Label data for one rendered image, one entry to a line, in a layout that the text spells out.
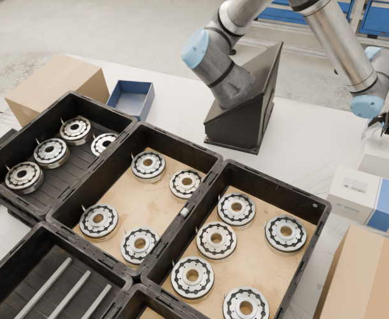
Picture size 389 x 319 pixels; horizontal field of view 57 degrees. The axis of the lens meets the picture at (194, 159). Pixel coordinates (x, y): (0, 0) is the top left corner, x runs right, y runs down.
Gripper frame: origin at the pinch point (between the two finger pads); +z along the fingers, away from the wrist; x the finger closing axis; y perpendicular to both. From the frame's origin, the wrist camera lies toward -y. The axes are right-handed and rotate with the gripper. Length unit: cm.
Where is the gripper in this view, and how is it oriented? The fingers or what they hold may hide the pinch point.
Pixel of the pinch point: (384, 141)
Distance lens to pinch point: 136.9
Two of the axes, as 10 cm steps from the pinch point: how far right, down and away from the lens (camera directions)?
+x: 9.3, 2.5, -2.8
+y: -3.7, 7.3, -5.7
